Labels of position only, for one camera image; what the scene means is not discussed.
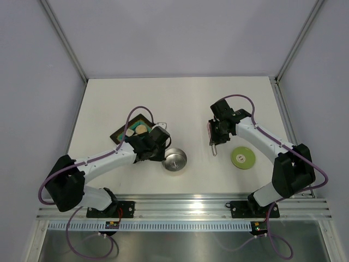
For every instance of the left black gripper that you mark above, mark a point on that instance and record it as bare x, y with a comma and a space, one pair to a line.
161, 157

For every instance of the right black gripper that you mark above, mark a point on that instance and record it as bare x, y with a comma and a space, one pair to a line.
215, 138

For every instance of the pink metal tongs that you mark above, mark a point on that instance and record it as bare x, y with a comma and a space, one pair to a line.
212, 145

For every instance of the steel round bowl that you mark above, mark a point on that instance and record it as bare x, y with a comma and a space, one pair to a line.
175, 160

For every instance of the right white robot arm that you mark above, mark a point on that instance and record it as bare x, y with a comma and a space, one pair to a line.
292, 169

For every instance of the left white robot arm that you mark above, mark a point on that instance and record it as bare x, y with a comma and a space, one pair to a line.
68, 179

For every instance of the black teal lunch tray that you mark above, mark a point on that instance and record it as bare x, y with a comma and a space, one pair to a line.
116, 136

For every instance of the beige bun left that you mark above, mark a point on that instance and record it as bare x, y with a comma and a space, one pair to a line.
140, 129

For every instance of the white rice triangle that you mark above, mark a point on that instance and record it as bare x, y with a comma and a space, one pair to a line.
129, 132

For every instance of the green round lid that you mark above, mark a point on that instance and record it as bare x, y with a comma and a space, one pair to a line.
243, 158

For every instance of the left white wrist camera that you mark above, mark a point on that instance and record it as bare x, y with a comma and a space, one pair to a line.
162, 124

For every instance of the aluminium mounting rail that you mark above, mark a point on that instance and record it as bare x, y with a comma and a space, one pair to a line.
211, 207

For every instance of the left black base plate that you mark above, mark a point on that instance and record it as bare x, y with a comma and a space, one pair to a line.
125, 209

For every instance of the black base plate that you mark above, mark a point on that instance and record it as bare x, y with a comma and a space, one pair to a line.
242, 209
125, 209

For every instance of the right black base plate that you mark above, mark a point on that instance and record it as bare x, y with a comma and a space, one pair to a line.
242, 209

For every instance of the white slotted cable duct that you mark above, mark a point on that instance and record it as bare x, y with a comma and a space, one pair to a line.
154, 226

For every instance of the right aluminium frame post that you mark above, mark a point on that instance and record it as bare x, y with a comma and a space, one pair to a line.
301, 37

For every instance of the aluminium frame post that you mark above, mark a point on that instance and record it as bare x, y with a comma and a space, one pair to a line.
301, 37
58, 29

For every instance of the left aluminium frame post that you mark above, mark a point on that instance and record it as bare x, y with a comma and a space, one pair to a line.
58, 29

